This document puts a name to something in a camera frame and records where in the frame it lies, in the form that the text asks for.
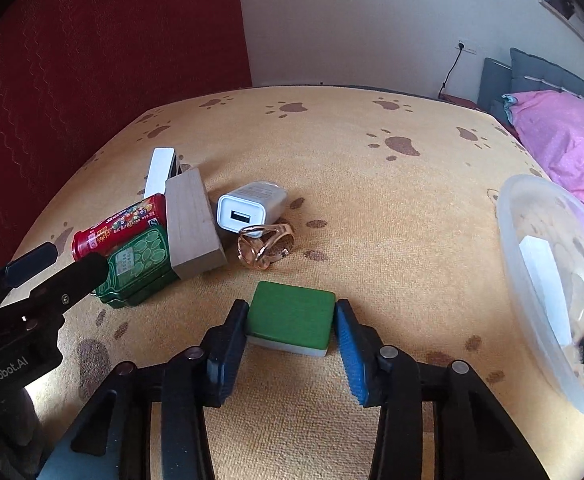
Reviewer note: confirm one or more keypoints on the clear plastic container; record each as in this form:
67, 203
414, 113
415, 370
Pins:
521, 220

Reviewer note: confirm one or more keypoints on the grey bed headboard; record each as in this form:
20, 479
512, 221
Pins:
531, 67

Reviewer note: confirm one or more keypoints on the red curtain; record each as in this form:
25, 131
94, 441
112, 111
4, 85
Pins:
97, 60

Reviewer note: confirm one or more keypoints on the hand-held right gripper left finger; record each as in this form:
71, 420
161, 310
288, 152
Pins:
227, 360

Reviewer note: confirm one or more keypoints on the green printed tin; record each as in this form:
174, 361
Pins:
137, 270

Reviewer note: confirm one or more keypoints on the red printed can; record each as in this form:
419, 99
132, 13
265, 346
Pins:
117, 227

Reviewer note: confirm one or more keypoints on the light wooden block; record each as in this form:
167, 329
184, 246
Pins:
192, 230

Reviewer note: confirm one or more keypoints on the white wall socket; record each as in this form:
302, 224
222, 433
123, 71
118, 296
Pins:
466, 49

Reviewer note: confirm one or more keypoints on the yellow paw-print blanket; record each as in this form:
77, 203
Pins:
396, 235

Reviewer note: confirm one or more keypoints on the red cloth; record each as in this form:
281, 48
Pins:
459, 100

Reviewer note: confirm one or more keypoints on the green mahjong tile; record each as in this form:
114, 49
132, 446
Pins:
292, 317

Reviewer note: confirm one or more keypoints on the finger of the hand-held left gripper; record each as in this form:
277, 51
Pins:
79, 277
24, 264

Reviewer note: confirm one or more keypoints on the white rectangular block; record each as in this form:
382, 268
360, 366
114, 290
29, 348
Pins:
161, 172

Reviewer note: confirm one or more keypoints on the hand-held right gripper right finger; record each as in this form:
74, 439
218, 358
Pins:
354, 365

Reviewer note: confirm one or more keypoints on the white usb charger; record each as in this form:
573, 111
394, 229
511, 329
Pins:
252, 207

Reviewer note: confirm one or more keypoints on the pink quilt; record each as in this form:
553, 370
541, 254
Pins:
566, 135

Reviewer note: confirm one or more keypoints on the white flat block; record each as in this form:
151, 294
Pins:
546, 280

